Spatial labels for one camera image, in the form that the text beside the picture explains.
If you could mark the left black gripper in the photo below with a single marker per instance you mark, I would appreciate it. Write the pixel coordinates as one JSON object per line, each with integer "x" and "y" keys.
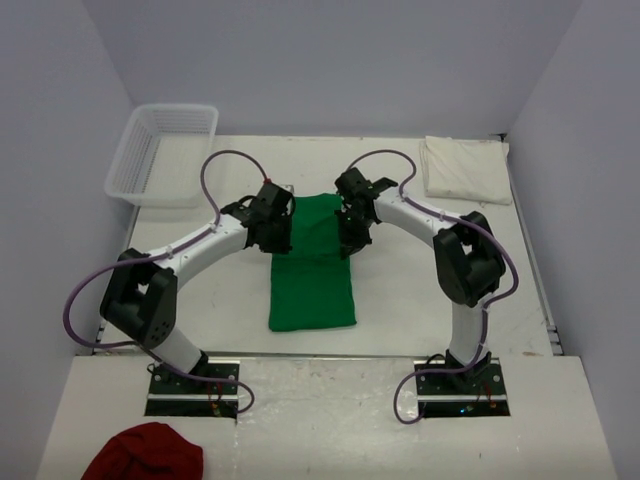
{"x": 283, "y": 244}

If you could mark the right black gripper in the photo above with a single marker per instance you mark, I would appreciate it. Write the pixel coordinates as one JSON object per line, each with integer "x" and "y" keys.
{"x": 350, "y": 244}

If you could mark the green t shirt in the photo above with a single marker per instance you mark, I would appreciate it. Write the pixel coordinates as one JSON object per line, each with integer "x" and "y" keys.
{"x": 311, "y": 286}

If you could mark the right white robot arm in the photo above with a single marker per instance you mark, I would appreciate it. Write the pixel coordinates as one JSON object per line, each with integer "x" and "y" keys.
{"x": 468, "y": 264}

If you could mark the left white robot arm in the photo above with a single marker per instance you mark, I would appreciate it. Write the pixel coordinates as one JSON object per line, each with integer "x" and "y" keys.
{"x": 141, "y": 299}

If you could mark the white plastic basket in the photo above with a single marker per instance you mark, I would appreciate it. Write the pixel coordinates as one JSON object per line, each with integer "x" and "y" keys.
{"x": 160, "y": 153}

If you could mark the folded white t shirt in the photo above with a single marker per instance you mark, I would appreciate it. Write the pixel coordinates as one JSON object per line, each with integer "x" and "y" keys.
{"x": 462, "y": 169}

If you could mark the red t shirt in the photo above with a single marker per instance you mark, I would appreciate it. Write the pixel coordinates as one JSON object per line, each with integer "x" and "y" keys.
{"x": 148, "y": 451}

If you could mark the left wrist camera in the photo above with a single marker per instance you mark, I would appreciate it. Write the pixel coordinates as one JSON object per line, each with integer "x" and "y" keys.
{"x": 286, "y": 186}

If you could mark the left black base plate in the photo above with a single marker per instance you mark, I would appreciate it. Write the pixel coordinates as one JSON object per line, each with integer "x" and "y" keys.
{"x": 170, "y": 395}

